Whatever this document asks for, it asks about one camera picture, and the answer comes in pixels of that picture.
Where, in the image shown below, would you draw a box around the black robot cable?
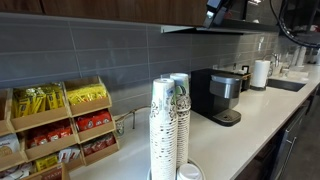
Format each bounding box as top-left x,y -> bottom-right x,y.
269,0 -> 320,49

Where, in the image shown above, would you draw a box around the brown wooden upper cabinet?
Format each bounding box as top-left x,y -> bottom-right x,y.
0,0 -> 209,28

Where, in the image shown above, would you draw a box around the white paper towel roll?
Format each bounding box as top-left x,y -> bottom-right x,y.
250,59 -> 272,91

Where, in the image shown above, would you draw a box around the yellow black tea packets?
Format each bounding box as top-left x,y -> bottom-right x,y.
12,84 -> 66,118

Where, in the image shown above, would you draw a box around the white wall outlet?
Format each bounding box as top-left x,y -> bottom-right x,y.
160,72 -> 174,81

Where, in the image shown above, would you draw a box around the chrome faucet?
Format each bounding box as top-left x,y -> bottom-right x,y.
266,52 -> 282,78

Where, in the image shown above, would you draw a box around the dark open shelf cabinet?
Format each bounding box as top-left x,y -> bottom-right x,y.
206,0 -> 320,34

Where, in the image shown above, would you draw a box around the plain yellow tea packets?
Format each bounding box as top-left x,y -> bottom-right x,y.
66,83 -> 108,106

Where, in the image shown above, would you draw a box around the wire coffee pod carousel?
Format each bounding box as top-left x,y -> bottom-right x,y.
114,105 -> 151,131

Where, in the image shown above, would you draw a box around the short paper cup stack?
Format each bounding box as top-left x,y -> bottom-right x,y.
175,96 -> 192,168

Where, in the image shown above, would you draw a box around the white under cabinet light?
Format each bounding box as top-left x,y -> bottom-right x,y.
160,24 -> 268,35

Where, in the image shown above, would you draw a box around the white red tea packets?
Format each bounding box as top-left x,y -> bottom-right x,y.
58,146 -> 82,164

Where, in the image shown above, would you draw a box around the bright red tea packets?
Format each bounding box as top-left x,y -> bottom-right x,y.
75,110 -> 113,132

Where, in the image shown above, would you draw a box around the tall paper cup stack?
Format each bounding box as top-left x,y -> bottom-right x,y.
148,78 -> 179,180

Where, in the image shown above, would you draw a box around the dark sink basin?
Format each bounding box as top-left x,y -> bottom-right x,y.
266,78 -> 307,93

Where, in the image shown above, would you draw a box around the metal cabinet handle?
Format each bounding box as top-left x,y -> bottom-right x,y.
274,135 -> 298,179

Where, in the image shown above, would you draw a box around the small yellow tea packets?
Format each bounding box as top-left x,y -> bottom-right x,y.
34,154 -> 60,173

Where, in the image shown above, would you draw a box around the black condiment caddy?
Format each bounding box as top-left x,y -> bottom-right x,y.
233,65 -> 253,92

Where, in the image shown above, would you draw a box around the wooden tea organizer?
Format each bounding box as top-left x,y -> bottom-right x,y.
0,76 -> 121,180

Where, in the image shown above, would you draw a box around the patterned coffee pod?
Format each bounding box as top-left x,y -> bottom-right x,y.
115,120 -> 126,137

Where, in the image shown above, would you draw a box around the black coffee machine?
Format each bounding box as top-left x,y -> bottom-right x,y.
189,68 -> 243,128

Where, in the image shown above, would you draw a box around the white plastic cup lids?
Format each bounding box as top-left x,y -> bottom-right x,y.
175,163 -> 204,180

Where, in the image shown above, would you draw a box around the red orange tea packets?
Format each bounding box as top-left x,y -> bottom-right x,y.
26,125 -> 74,149

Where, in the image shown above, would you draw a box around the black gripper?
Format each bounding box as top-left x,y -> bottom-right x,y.
203,0 -> 235,29

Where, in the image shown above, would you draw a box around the dark red tea packets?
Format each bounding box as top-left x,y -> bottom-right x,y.
81,134 -> 117,157

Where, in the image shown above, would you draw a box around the dark lower cabinet front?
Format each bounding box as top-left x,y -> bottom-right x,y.
234,89 -> 318,180

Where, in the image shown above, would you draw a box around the pale tea packets pile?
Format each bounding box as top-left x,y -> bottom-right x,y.
0,163 -> 33,180

